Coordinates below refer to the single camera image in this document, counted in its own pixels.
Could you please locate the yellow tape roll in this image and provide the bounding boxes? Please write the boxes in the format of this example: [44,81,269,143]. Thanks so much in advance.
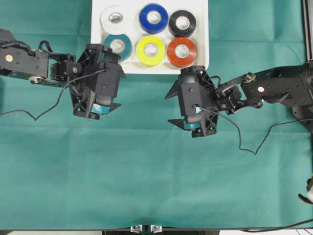
[136,36,166,67]

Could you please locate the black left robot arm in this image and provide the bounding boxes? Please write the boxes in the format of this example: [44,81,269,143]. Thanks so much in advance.
[0,29,126,120]

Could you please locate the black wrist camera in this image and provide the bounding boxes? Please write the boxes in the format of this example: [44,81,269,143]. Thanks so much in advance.
[94,96,114,107]
[186,113,202,124]

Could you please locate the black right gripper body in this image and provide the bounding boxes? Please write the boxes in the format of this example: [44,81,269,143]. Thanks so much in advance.
[178,66,218,138]

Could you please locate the teal tape roll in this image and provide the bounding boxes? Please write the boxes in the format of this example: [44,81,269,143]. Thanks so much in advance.
[103,34,133,61]

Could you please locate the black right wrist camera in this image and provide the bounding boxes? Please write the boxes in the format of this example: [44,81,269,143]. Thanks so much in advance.
[186,113,202,124]

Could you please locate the green table cloth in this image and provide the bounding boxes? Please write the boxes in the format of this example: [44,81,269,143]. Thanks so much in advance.
[0,0,313,230]

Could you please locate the black right camera cable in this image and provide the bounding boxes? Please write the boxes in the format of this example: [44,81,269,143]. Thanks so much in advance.
[198,107,313,156]

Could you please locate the silver table bracket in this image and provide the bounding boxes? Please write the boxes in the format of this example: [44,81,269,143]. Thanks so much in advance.
[150,225,162,234]
[130,225,142,234]

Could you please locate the black left camera cable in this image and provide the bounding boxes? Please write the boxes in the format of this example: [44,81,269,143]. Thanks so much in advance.
[0,69,108,121]

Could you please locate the black camera cable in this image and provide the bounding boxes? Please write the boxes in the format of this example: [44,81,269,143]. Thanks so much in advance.
[198,107,313,156]
[0,69,108,121]

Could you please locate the black tape roll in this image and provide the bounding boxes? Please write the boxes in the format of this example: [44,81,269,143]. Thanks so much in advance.
[169,10,197,38]

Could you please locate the red tape roll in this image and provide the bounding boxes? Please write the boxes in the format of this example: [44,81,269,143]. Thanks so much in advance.
[167,37,197,68]

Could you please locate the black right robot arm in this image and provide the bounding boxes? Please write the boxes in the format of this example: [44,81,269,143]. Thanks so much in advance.
[165,61,313,138]

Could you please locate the white plastic case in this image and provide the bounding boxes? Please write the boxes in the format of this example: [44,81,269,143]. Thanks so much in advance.
[90,0,209,74]

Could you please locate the white tape roll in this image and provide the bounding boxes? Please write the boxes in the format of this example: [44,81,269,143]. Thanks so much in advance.
[100,5,128,35]

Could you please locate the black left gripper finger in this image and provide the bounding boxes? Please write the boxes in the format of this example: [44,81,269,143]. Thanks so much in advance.
[91,102,122,115]
[117,64,126,79]

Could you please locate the black aluminium frame rail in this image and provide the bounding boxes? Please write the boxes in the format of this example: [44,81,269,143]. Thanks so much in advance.
[301,0,313,62]

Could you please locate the blue tape roll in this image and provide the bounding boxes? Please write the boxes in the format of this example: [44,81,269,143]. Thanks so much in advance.
[139,3,169,34]

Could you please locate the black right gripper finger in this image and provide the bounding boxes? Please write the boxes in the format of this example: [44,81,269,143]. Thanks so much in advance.
[168,117,201,131]
[164,79,181,100]

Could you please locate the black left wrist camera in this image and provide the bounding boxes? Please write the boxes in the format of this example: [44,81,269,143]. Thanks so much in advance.
[94,96,114,107]

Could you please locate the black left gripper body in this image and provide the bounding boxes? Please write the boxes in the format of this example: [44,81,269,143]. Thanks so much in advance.
[70,44,121,120]

